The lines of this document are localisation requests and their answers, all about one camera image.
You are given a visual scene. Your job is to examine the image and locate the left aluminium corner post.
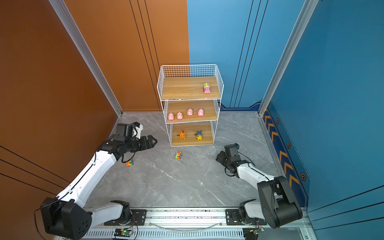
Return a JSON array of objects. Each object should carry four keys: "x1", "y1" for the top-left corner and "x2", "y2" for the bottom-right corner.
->
[{"x1": 49, "y1": 0, "x2": 124, "y2": 116}]

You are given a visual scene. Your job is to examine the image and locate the circuit board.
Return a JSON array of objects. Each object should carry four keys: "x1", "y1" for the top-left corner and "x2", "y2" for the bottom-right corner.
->
[
  {"x1": 243, "y1": 226, "x2": 265, "y2": 240},
  {"x1": 114, "y1": 228, "x2": 134, "y2": 239}
]

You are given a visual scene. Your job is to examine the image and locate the orange pikachu figure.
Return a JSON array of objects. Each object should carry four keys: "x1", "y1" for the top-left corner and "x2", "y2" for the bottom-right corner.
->
[{"x1": 177, "y1": 130, "x2": 186, "y2": 140}]

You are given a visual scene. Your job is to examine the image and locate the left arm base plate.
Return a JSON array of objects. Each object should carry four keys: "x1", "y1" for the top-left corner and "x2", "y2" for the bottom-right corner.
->
[{"x1": 104, "y1": 209, "x2": 147, "y2": 227}]

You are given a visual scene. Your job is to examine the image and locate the left circuit board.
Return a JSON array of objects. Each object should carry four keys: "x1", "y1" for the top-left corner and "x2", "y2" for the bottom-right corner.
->
[{"x1": 114, "y1": 228, "x2": 134, "y2": 239}]

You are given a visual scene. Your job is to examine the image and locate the right circuit board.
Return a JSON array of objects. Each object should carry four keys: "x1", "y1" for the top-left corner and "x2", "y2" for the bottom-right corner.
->
[{"x1": 243, "y1": 226, "x2": 265, "y2": 240}]

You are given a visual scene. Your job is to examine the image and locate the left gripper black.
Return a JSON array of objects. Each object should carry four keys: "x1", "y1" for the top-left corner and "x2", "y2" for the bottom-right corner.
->
[{"x1": 126, "y1": 134, "x2": 158, "y2": 153}]

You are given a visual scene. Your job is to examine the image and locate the grey hooded pikachu figure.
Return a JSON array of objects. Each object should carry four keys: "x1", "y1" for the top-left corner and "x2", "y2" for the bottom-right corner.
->
[{"x1": 195, "y1": 131, "x2": 203, "y2": 141}]

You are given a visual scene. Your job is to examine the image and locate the aluminium rail frame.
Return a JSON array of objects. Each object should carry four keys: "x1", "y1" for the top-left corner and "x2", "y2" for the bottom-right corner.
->
[{"x1": 84, "y1": 207, "x2": 317, "y2": 240}]

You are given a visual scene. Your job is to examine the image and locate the pink toy truck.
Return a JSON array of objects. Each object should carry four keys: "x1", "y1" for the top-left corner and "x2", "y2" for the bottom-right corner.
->
[{"x1": 204, "y1": 83, "x2": 211, "y2": 94}]

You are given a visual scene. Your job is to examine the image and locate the white wire wooden shelf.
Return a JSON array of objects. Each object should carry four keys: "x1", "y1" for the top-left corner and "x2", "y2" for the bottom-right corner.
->
[{"x1": 157, "y1": 64, "x2": 224, "y2": 147}]

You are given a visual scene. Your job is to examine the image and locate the pink pig toy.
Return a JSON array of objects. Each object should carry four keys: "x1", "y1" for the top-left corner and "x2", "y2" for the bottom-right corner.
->
[
  {"x1": 168, "y1": 113, "x2": 175, "y2": 121},
  {"x1": 177, "y1": 112, "x2": 184, "y2": 121},
  {"x1": 187, "y1": 108, "x2": 193, "y2": 117}
]

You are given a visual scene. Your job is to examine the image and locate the right aluminium corner post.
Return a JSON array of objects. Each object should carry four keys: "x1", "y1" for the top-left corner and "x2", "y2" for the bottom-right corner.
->
[{"x1": 258, "y1": 0, "x2": 319, "y2": 118}]

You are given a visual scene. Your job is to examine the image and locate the aluminium corner post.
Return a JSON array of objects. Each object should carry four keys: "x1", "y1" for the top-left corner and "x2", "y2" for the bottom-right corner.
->
[
  {"x1": 258, "y1": 0, "x2": 319, "y2": 118},
  {"x1": 49, "y1": 0, "x2": 124, "y2": 116}
]

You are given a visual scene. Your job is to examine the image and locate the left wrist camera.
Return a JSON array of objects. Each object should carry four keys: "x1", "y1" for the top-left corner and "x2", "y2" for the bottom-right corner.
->
[{"x1": 132, "y1": 122, "x2": 144, "y2": 139}]

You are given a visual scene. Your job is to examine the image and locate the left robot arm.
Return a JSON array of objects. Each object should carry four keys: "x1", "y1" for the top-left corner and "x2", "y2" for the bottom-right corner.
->
[{"x1": 38, "y1": 122, "x2": 158, "y2": 240}]

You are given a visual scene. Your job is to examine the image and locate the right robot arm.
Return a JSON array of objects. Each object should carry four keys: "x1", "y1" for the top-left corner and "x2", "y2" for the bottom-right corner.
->
[{"x1": 216, "y1": 144, "x2": 303, "y2": 229}]

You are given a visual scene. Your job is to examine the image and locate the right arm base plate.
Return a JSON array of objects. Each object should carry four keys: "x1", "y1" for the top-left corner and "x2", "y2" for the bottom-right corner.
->
[{"x1": 225, "y1": 209, "x2": 268, "y2": 227}]

